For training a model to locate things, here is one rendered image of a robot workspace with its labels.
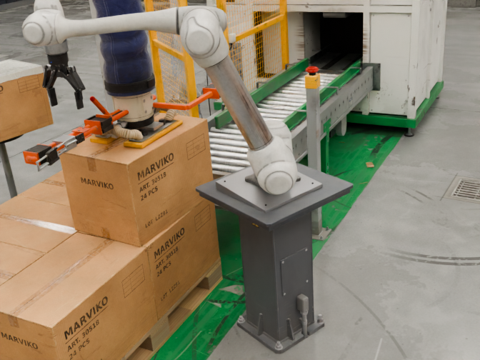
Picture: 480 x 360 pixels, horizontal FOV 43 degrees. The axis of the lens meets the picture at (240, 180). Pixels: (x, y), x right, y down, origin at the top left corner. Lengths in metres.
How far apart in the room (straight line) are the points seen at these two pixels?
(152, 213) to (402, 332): 1.29
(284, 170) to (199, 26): 0.62
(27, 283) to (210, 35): 1.26
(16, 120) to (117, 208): 1.62
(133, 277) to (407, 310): 1.36
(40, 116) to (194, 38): 2.30
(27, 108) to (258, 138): 2.21
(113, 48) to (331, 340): 1.64
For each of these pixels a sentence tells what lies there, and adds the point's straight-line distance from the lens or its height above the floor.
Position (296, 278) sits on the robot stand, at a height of 0.32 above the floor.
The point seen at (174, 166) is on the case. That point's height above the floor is 0.81.
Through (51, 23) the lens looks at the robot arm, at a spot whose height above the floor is 1.56.
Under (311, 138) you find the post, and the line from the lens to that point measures 3.51.
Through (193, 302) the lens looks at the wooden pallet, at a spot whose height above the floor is 0.02.
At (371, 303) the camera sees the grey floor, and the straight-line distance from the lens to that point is 3.21.
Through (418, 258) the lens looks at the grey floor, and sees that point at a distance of 3.59.
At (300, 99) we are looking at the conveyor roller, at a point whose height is 0.55.
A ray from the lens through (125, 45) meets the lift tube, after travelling 2.68.
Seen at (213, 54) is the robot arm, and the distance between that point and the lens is 2.15.
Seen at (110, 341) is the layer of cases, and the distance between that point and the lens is 2.67.
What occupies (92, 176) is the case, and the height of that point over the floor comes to 0.85.
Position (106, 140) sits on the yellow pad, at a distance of 2.80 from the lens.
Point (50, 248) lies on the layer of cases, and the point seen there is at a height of 0.54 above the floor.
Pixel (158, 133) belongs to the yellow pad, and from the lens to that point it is 2.79.
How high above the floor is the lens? 1.89
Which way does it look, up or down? 24 degrees down
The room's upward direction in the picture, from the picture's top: 4 degrees counter-clockwise
